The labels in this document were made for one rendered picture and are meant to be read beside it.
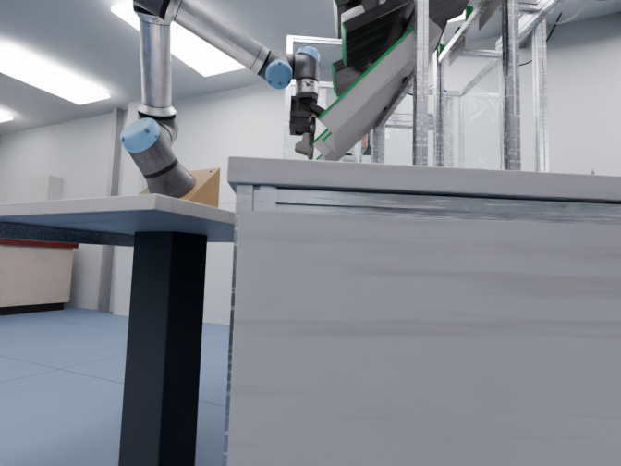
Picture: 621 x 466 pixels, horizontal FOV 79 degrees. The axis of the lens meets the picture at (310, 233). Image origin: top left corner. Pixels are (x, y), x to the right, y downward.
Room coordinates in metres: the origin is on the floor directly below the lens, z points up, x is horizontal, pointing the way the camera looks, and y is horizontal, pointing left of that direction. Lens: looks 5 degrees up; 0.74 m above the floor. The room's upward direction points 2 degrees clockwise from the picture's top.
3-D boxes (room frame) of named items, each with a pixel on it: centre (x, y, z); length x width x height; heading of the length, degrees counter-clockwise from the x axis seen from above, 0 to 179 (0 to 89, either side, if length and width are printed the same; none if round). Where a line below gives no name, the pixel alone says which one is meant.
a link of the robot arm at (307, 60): (1.17, 0.03, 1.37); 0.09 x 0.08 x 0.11; 100
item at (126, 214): (1.21, 0.41, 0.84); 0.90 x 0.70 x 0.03; 155
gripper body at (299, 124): (1.17, 0.03, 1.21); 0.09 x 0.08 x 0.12; 94
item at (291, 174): (1.21, -0.56, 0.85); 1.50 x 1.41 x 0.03; 4
